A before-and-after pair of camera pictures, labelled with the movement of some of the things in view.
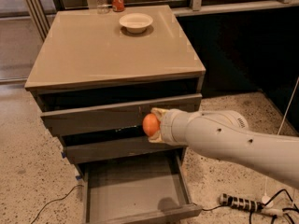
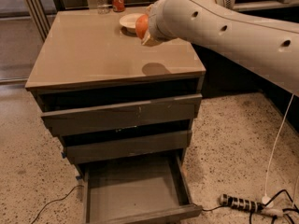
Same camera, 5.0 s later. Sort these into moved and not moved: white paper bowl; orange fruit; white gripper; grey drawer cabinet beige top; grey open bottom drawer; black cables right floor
Moved: white gripper; orange fruit
Not moved: grey open bottom drawer; white paper bowl; black cables right floor; grey drawer cabinet beige top
